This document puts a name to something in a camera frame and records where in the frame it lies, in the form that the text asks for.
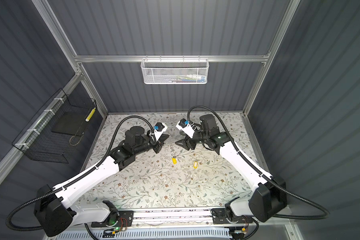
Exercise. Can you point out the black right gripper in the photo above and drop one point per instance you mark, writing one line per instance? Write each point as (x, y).
(186, 142)

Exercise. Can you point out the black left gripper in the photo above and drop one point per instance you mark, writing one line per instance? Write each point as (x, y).
(159, 143)

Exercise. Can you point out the yellow tagged key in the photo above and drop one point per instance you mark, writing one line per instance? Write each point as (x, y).
(174, 160)

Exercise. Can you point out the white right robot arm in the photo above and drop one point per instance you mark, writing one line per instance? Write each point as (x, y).
(265, 200)

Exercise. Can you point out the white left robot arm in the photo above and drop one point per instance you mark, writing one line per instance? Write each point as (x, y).
(60, 211)

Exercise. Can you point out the yellow marker pen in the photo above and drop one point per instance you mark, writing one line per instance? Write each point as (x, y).
(90, 115)

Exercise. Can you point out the black foam pad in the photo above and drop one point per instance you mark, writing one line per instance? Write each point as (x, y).
(72, 124)

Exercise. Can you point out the white vent grille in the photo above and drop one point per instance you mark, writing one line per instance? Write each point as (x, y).
(210, 233)

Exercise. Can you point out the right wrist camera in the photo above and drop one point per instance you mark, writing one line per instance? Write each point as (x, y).
(185, 126)

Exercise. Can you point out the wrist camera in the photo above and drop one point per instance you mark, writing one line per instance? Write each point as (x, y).
(185, 126)
(159, 130)

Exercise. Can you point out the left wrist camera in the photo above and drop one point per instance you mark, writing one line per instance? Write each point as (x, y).
(159, 130)

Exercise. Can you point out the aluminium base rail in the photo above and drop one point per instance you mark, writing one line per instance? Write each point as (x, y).
(168, 217)

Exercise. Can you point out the white wire mesh basket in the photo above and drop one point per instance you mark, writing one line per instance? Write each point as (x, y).
(181, 71)

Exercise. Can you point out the black wire basket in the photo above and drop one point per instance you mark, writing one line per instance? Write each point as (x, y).
(55, 134)

